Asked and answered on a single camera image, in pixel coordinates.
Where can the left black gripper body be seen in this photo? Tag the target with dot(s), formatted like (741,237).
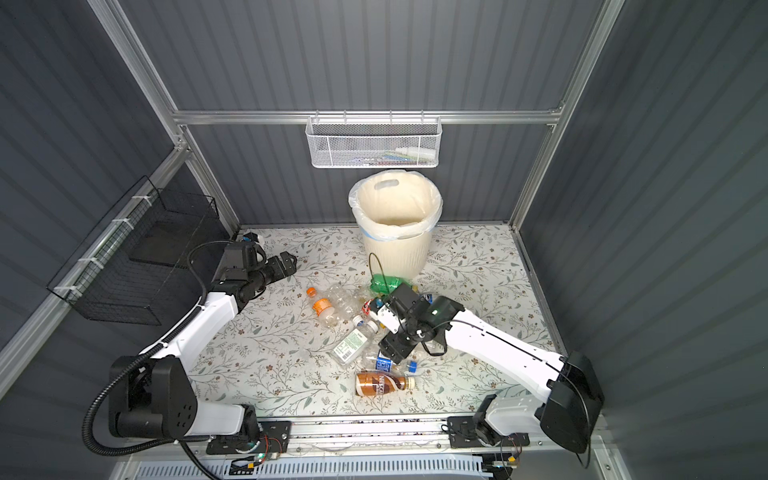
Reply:
(272,271)

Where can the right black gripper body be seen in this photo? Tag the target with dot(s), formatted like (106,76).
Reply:
(401,342)

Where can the blue label water bottle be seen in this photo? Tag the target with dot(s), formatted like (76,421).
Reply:
(385,364)

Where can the red label cola bottle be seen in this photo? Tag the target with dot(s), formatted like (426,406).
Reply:
(367,307)

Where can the large green soda bottle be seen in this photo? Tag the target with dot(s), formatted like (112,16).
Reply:
(383,284)

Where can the orange label bottle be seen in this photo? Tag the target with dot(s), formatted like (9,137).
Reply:
(322,307)

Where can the green white label bottle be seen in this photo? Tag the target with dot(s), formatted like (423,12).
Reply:
(354,342)

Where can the brown drink bottle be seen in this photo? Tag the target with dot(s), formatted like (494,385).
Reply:
(378,383)

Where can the clear bottle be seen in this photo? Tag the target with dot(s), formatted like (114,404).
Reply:
(346,302)

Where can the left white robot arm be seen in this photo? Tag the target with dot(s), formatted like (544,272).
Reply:
(149,400)

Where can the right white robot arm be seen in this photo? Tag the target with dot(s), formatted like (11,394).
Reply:
(564,397)

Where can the cream plastic waste bin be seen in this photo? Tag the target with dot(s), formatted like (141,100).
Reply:
(396,211)

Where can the white tube in basket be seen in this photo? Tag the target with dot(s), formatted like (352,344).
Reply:
(419,153)

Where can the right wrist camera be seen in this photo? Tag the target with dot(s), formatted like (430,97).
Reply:
(384,315)

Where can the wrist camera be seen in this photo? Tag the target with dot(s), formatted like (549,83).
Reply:
(384,315)
(251,239)

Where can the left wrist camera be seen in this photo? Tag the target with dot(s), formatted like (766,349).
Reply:
(251,239)

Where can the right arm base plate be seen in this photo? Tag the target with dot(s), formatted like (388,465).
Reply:
(465,432)

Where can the white cable duct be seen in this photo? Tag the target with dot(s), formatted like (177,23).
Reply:
(354,467)

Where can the white wire mesh basket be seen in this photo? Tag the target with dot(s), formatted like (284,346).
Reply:
(370,144)

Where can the black wire mesh basket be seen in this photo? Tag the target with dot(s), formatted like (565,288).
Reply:
(135,272)

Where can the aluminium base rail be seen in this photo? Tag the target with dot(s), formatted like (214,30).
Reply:
(352,435)

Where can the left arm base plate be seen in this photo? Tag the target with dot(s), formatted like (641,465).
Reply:
(271,437)

